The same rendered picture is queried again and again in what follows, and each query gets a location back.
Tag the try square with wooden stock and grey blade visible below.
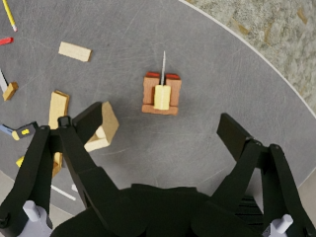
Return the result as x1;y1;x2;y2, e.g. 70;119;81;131
0;69;19;101

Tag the red flat bar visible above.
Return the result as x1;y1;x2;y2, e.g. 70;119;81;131
0;38;13;44

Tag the tan wooden block with slot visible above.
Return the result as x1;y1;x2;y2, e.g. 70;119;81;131
85;101;119;151

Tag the small pale wooden block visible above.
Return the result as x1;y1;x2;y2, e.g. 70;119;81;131
59;41;93;62

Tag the orange wooden slotted block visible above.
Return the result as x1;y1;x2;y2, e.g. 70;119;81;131
142;71;182;116

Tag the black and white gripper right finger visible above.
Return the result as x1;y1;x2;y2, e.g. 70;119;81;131
186;113;316;237

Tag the yellow square block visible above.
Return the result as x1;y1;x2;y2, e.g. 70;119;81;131
16;156;25;167

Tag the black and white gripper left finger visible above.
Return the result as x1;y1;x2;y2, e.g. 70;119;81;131
0;102;147;237

